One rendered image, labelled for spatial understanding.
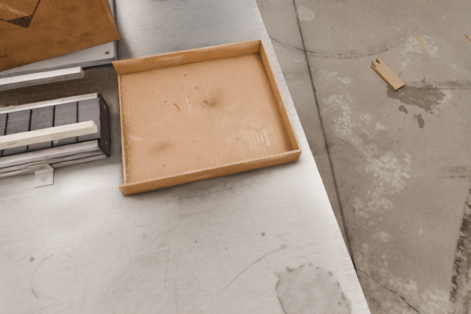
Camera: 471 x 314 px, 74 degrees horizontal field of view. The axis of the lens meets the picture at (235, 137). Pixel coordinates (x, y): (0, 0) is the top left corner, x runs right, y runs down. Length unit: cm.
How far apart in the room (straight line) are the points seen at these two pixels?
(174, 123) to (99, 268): 26
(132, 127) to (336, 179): 108
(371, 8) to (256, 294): 199
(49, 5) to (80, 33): 8
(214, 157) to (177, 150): 7
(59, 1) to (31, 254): 42
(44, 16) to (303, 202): 55
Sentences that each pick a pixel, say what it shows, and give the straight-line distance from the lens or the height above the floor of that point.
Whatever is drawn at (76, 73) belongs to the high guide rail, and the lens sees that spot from 55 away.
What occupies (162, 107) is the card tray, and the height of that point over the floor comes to 83.
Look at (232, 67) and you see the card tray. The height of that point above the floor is 83.
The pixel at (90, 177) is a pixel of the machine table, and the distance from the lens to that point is 60.
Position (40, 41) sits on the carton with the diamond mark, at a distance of 72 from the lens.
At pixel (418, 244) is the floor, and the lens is 156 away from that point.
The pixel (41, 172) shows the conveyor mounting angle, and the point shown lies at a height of 83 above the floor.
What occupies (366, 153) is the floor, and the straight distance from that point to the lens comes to 161.
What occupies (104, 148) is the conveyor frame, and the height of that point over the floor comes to 86.
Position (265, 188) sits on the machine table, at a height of 83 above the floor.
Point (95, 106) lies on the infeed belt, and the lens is 60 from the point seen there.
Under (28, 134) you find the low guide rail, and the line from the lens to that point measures 57.
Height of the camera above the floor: 134
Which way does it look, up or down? 62 degrees down
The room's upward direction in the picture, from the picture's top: 2 degrees clockwise
